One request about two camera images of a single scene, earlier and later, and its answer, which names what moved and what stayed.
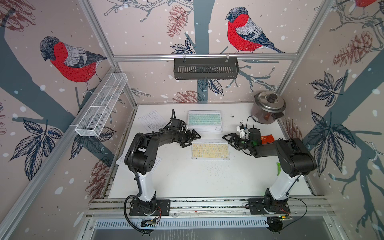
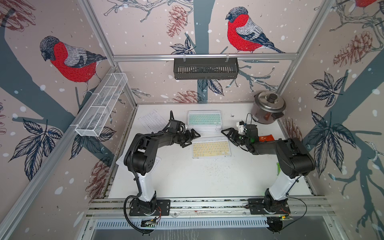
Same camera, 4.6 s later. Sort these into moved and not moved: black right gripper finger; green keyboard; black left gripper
Moved: black right gripper finger
Not moved: green keyboard; black left gripper
